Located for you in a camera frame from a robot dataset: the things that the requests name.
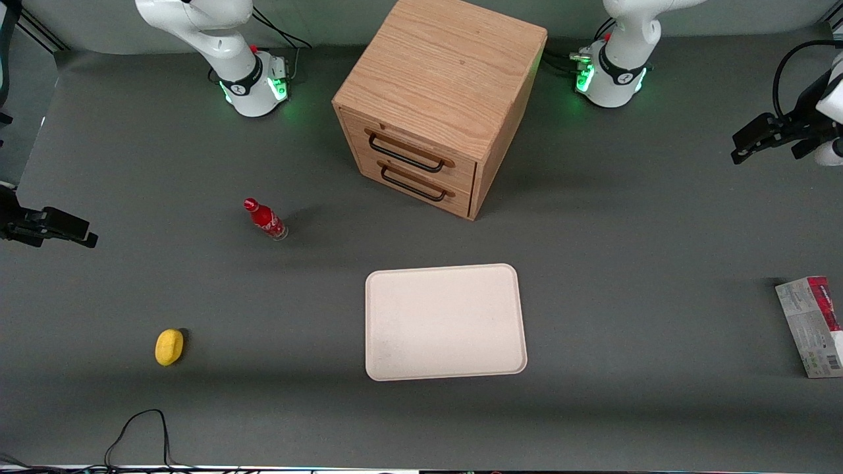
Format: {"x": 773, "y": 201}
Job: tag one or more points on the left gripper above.
{"x": 795, "y": 125}

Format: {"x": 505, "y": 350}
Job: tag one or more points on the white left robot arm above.
{"x": 619, "y": 72}

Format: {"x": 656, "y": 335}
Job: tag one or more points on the yellow lemon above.
{"x": 168, "y": 347}

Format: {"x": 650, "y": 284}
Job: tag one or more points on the black diagonal rail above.
{"x": 41, "y": 31}

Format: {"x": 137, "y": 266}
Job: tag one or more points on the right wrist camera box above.
{"x": 62, "y": 225}

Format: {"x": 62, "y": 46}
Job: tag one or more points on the white rectangular tray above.
{"x": 441, "y": 322}

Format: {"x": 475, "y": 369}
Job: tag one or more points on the red cola bottle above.
{"x": 265, "y": 220}

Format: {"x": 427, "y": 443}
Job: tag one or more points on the wooden two-drawer cabinet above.
{"x": 435, "y": 72}

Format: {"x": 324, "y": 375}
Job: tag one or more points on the red cookie box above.
{"x": 813, "y": 326}

